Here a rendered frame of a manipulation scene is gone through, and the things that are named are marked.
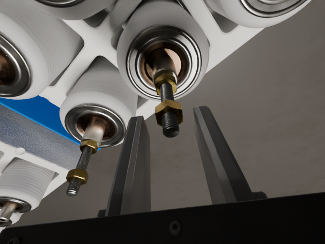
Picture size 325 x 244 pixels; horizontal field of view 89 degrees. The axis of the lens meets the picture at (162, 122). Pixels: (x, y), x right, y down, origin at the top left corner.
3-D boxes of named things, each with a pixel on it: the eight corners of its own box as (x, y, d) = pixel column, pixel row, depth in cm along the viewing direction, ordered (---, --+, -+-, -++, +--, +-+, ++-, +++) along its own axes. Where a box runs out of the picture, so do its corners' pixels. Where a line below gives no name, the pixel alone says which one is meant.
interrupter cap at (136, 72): (202, 89, 19) (204, 92, 18) (139, 102, 20) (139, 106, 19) (197, 12, 14) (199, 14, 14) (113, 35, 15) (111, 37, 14)
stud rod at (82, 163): (94, 130, 20) (71, 190, 15) (99, 135, 21) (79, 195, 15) (87, 133, 20) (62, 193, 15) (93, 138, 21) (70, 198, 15)
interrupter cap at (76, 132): (103, 92, 19) (101, 95, 18) (136, 134, 23) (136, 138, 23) (52, 114, 20) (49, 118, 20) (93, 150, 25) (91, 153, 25)
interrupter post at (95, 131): (98, 115, 21) (91, 134, 18) (110, 128, 22) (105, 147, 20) (83, 122, 21) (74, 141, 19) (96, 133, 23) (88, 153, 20)
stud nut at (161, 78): (168, 68, 13) (169, 73, 13) (180, 83, 14) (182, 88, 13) (150, 83, 14) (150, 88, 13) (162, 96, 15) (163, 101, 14)
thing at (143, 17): (188, 47, 33) (212, 96, 19) (141, 58, 34) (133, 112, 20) (181, -15, 27) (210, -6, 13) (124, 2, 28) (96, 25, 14)
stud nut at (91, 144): (92, 137, 19) (90, 143, 18) (101, 146, 20) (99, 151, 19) (78, 142, 19) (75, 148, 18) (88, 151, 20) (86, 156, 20)
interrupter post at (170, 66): (176, 73, 18) (180, 89, 15) (155, 78, 18) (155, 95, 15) (172, 50, 16) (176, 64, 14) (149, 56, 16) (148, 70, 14)
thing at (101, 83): (125, 36, 31) (104, 82, 18) (149, 79, 37) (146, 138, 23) (84, 57, 33) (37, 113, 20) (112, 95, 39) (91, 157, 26)
